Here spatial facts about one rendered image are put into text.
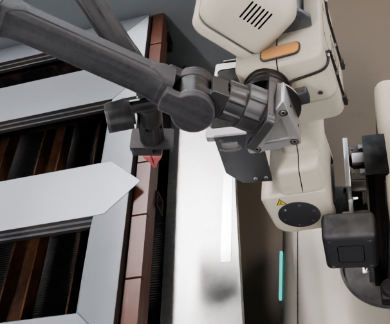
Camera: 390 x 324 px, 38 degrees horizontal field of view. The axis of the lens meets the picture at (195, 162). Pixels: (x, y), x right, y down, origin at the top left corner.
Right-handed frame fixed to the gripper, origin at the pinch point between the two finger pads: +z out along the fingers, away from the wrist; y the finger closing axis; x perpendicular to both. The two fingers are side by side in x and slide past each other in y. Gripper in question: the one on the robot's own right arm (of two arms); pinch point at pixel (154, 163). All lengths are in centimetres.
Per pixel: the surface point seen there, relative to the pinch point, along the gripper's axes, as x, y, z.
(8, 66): 67, -60, 22
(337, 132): 88, 70, 75
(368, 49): 143, 92, 70
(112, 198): -4.9, -10.9, 7.8
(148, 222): -10.9, -1.5, 9.7
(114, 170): 4.6, -11.8, 8.0
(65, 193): -0.8, -24.4, 11.2
